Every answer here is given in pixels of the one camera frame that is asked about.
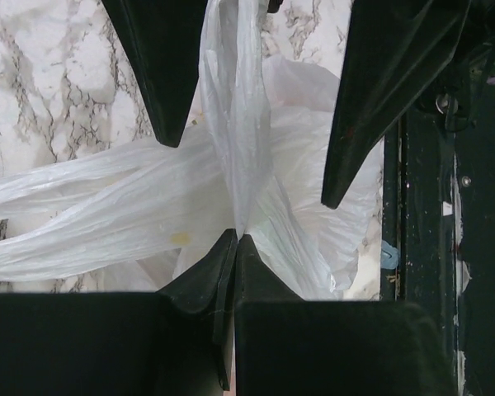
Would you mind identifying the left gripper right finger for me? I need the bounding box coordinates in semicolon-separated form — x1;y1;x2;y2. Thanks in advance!
234;236;456;396

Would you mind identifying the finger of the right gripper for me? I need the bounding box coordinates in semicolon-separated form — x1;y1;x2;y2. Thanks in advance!
321;1;470;209
102;0;207;148

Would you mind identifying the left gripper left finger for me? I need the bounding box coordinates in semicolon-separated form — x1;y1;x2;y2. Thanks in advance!
0;229;238;395

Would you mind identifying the white plastic bag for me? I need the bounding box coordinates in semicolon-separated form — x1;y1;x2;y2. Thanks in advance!
0;1;383;299

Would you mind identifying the black metal base rail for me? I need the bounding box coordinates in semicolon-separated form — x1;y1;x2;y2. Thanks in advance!
379;87;495;395

